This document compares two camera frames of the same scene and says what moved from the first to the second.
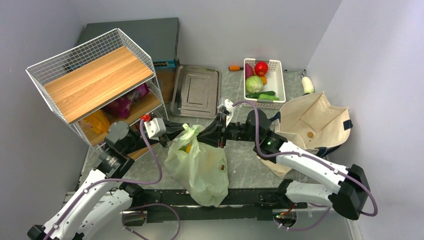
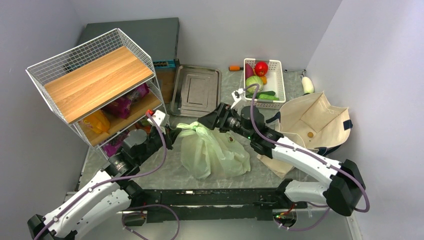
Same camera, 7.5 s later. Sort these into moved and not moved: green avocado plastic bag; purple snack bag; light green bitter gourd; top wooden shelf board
Moved: green avocado plastic bag
Not moved: top wooden shelf board; purple snack bag; light green bitter gourd
